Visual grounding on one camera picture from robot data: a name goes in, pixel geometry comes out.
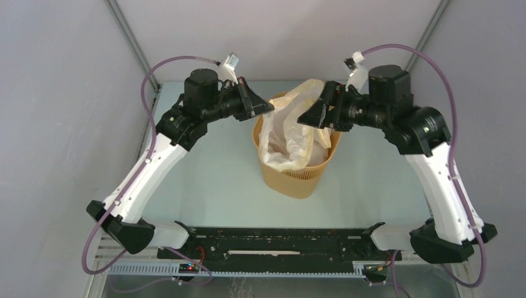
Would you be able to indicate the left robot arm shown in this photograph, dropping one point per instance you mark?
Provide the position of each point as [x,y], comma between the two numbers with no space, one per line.
[206,99]

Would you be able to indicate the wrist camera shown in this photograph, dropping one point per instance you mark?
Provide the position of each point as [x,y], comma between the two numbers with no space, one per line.
[358,73]
[226,69]

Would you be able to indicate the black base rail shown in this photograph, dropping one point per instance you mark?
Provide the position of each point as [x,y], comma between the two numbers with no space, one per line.
[261,252]

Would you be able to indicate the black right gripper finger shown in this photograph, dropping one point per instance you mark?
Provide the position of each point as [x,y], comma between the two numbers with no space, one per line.
[318,115]
[330,93]

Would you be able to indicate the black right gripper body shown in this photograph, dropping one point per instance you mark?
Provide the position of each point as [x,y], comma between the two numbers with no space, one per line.
[346,110]

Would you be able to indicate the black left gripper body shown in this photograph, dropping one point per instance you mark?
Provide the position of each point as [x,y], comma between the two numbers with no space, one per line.
[236,101]

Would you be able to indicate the translucent white trash bag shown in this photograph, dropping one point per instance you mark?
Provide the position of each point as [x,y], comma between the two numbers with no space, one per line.
[285,144]

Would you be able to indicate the right corner frame post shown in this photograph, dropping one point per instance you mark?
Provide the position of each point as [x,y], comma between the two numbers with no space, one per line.
[433,24]

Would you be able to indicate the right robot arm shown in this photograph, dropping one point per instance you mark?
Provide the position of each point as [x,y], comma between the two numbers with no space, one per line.
[421,135]

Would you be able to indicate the left corner frame post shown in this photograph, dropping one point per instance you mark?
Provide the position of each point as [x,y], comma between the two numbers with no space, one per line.
[127,32]

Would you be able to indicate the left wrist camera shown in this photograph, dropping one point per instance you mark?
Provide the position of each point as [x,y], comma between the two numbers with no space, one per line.
[226,69]

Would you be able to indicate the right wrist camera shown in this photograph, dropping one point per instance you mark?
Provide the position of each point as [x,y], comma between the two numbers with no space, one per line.
[358,73]

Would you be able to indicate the orange plastic trash bin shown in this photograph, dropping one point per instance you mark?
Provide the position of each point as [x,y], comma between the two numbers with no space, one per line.
[297,184]

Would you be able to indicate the corner frame post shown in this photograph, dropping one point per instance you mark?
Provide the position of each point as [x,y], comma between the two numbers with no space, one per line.
[127,32]
[433,24]

